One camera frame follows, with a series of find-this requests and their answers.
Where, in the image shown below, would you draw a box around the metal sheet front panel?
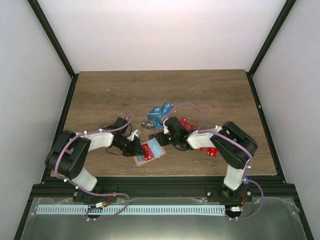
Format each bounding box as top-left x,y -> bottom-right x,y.
21,197 -> 307,240

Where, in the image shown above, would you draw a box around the black cards under blue pile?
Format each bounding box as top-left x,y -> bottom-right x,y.
140,119 -> 157,131

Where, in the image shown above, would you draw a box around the black frame post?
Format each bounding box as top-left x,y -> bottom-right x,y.
26,0 -> 76,79
246,0 -> 298,76

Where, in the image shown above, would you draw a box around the left black frame post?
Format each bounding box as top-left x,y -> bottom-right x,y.
26,0 -> 76,79

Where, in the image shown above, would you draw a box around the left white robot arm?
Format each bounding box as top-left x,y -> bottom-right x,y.
45,117 -> 146,202

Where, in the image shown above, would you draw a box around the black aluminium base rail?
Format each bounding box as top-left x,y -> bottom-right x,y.
30,175 -> 298,203

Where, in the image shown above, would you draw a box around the light blue slotted cable duct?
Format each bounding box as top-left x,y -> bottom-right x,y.
36,204 -> 226,216

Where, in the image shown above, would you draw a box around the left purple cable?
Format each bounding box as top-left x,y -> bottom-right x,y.
54,111 -> 135,198

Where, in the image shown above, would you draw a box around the right black frame post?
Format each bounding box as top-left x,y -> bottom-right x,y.
246,0 -> 298,76

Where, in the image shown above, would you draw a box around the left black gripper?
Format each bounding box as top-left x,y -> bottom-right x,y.
115,137 -> 146,158

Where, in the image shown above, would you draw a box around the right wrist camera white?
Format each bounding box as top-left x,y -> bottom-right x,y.
163,118 -> 169,135

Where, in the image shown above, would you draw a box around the red card pile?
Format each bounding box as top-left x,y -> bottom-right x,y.
179,116 -> 219,158

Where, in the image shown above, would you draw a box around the blue card pile top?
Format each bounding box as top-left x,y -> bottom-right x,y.
147,102 -> 174,129

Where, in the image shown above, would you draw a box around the red VIP card front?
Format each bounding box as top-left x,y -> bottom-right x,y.
142,143 -> 155,161

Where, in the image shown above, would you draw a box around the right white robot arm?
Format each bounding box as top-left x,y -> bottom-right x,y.
148,117 -> 258,202

